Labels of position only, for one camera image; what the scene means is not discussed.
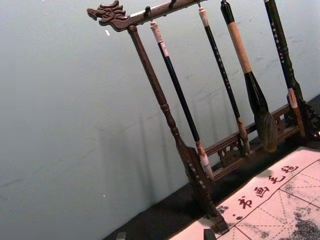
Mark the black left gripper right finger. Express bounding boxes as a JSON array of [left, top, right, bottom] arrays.
[[203, 228, 217, 240]]

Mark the black table cloth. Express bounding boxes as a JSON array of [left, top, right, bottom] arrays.
[[101, 91, 320, 240]]

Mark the white felt calligraphy mat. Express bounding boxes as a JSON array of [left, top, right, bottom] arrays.
[[171, 145, 320, 240]]

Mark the black brush with white label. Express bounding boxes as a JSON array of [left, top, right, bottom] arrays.
[[149, 20, 215, 181]]

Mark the thin black calligraphy brush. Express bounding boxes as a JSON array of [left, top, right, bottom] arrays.
[[198, 7, 251, 158]]

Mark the dark wooden dragon brush rack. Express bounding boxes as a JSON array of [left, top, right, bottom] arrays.
[[86, 0, 320, 236]]

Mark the dark green calligraphy brush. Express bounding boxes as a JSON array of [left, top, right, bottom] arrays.
[[263, 0, 307, 138]]

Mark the large beige handled brush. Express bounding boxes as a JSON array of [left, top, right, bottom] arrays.
[[219, 0, 279, 153]]

